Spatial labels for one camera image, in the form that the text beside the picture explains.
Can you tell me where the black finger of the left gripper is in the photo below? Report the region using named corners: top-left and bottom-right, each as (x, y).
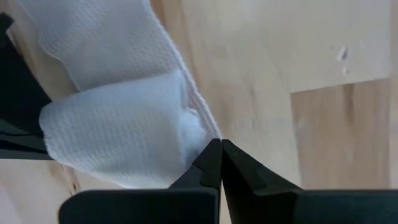
top-left (0, 12), bottom-right (53, 161)

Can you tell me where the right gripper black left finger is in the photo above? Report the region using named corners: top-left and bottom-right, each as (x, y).
top-left (58, 138), bottom-right (223, 224)

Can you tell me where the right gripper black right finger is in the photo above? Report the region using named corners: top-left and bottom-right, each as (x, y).
top-left (221, 139), bottom-right (398, 224)

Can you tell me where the white elastic bandage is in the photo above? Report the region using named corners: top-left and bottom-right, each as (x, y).
top-left (14, 0), bottom-right (223, 190)

